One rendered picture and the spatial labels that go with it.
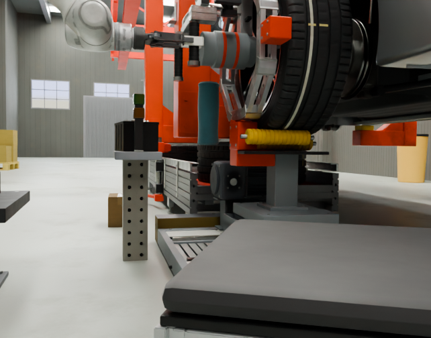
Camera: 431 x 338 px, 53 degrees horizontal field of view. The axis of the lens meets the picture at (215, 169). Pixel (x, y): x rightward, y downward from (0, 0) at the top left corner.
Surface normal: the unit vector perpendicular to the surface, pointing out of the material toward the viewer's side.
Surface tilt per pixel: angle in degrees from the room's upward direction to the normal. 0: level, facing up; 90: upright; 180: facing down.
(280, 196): 90
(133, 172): 90
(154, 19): 90
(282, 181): 90
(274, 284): 0
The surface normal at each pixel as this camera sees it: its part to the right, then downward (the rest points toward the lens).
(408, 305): -0.07, -0.91
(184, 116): 0.24, 0.04
